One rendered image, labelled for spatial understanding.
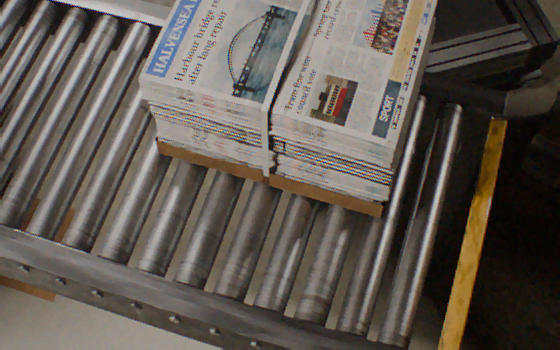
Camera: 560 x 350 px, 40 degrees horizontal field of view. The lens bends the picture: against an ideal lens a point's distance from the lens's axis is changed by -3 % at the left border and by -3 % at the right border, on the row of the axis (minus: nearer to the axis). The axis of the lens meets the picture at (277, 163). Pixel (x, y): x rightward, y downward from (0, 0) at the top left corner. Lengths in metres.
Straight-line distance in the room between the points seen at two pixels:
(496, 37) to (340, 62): 1.17
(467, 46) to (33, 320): 1.37
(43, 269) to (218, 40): 0.45
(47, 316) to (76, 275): 0.87
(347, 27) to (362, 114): 0.15
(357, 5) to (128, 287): 0.55
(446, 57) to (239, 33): 1.10
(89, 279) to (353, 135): 0.47
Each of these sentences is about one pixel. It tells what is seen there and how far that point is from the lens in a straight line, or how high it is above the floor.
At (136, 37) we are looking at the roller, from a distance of 1.46.
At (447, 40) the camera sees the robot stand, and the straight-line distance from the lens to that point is 2.22.
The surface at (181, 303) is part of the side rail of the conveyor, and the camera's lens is 1.20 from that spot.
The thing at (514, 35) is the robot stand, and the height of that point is 0.23.
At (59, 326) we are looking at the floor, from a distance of 2.10.
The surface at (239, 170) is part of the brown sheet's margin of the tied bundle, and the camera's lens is 1.26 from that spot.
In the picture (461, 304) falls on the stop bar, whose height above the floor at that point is 0.82.
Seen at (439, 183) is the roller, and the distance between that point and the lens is 1.30.
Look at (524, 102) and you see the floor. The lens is 2.43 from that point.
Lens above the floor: 1.93
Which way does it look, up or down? 61 degrees down
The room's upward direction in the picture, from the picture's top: straight up
